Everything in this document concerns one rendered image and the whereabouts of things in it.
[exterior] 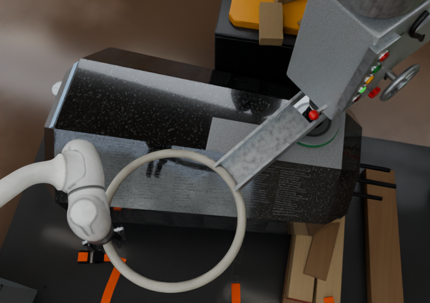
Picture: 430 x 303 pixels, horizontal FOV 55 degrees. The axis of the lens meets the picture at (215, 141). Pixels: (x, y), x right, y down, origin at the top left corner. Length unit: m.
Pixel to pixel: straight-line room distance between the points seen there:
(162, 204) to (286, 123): 0.61
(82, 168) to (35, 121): 1.61
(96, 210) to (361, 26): 0.78
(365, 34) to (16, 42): 2.53
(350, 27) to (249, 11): 1.01
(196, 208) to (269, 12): 0.92
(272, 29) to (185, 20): 1.20
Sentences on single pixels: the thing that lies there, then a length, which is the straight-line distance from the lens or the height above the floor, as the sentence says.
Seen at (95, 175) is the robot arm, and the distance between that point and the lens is 1.20.
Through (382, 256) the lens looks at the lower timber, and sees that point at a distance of 2.38.
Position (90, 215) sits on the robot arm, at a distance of 1.11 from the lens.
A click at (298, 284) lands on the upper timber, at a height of 0.20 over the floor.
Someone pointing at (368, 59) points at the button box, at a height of 1.48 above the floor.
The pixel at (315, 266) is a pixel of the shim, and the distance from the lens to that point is 2.15.
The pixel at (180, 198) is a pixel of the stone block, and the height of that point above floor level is 0.66.
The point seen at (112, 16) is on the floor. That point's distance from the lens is 3.08.
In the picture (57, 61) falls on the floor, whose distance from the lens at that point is 2.96.
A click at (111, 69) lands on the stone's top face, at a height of 0.82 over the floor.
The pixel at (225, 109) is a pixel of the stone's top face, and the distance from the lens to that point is 1.65.
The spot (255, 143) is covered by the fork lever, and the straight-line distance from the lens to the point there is 1.48.
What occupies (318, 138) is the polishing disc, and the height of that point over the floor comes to 0.85.
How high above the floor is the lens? 2.29
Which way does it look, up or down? 67 degrees down
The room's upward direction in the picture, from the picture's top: straight up
